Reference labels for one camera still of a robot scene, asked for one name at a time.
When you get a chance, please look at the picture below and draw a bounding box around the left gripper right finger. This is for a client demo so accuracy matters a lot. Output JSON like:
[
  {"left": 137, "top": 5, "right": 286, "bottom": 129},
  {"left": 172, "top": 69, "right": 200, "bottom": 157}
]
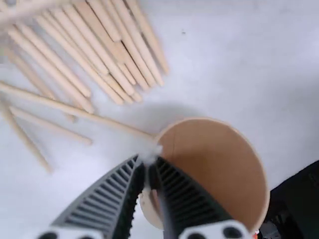
[{"left": 149, "top": 156, "right": 253, "bottom": 239}]

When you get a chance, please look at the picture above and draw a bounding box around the brown paper cup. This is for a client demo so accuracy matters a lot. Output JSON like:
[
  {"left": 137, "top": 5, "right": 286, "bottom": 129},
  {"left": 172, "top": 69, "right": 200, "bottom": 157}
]
[{"left": 138, "top": 117, "right": 271, "bottom": 234}]

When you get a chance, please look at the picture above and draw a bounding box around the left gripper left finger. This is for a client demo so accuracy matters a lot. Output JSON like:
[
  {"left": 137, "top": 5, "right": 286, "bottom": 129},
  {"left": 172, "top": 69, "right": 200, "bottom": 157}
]
[{"left": 32, "top": 154, "right": 146, "bottom": 239}]

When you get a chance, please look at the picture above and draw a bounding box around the wooden chopstick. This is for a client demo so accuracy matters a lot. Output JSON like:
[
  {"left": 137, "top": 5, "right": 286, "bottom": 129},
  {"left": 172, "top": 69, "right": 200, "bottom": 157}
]
[
  {"left": 51, "top": 9, "right": 134, "bottom": 104},
  {"left": 6, "top": 28, "right": 95, "bottom": 115},
  {"left": 62, "top": 4, "right": 143, "bottom": 103},
  {"left": 86, "top": 0, "right": 122, "bottom": 42},
  {"left": 101, "top": 0, "right": 157, "bottom": 88},
  {"left": 0, "top": 81, "right": 157, "bottom": 140},
  {"left": 73, "top": 1, "right": 137, "bottom": 85},
  {"left": 6, "top": 48, "right": 77, "bottom": 122},
  {"left": 16, "top": 23, "right": 92, "bottom": 98},
  {"left": 9, "top": 106, "right": 93, "bottom": 146},
  {"left": 0, "top": 101, "right": 53, "bottom": 174},
  {"left": 126, "top": 0, "right": 171, "bottom": 75},
  {"left": 89, "top": 0, "right": 150, "bottom": 91},
  {"left": 37, "top": 16, "right": 125, "bottom": 105},
  {"left": 111, "top": 0, "right": 165, "bottom": 87},
  {"left": 51, "top": 8, "right": 110, "bottom": 75}
]

